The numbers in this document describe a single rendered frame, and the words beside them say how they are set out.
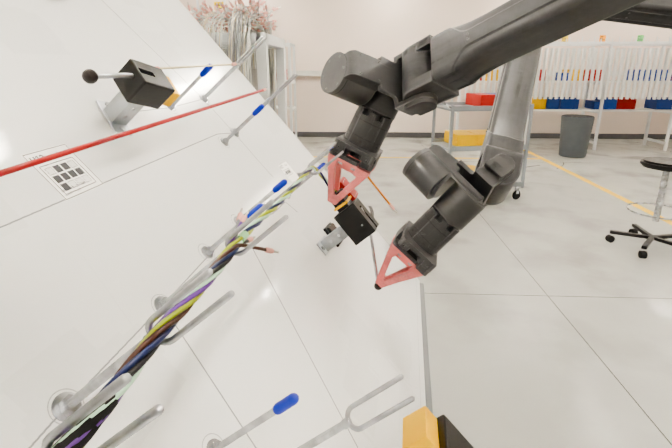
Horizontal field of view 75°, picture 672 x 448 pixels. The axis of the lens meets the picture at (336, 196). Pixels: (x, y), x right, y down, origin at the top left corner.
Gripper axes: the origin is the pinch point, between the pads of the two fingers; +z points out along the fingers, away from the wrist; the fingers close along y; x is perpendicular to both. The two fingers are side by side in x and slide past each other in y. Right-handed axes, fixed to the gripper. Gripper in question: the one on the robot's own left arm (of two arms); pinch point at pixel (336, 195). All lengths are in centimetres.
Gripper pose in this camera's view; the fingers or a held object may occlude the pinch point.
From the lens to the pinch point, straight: 70.0
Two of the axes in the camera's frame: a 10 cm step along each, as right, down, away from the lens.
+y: -2.1, 2.1, -9.6
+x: 8.8, 4.6, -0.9
